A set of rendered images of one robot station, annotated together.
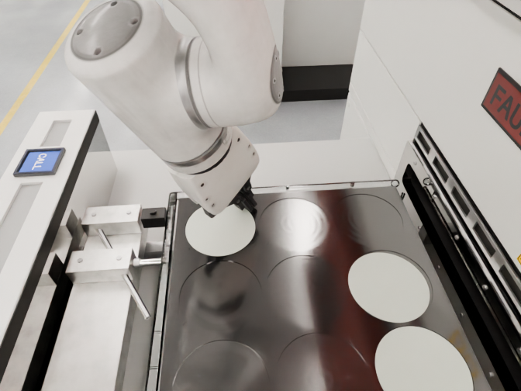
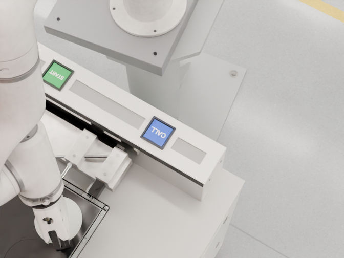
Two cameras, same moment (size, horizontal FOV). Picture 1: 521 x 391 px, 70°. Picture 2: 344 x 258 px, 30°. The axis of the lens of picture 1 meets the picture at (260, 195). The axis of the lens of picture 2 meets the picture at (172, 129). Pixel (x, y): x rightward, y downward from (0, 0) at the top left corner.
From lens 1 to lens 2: 1.16 m
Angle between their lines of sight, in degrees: 59
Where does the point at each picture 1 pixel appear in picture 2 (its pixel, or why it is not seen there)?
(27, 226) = (104, 113)
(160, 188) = (157, 221)
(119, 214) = (107, 168)
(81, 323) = (58, 129)
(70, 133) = (181, 158)
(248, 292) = (7, 207)
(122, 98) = not seen: hidden behind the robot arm
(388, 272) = not seen: outside the picture
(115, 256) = (76, 154)
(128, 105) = not seen: hidden behind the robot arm
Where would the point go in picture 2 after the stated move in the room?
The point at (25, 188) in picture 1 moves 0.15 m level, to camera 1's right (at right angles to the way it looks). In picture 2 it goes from (141, 120) to (97, 174)
